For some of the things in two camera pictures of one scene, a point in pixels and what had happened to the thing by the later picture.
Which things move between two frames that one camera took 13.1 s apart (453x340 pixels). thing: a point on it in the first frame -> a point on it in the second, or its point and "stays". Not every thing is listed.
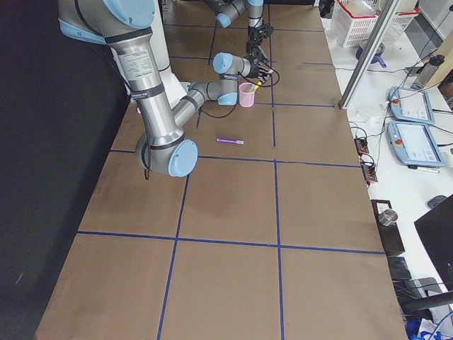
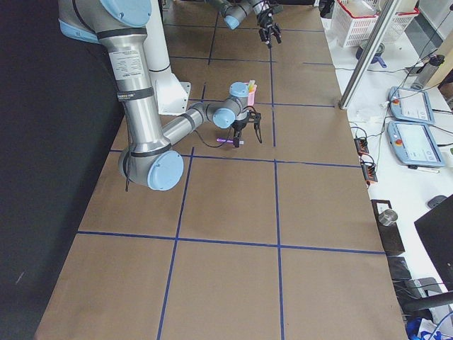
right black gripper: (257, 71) -> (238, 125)
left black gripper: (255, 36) -> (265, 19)
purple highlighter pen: (230, 140) stays
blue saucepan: (376, 57) stays
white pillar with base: (175, 88) stays
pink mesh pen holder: (247, 91) stays
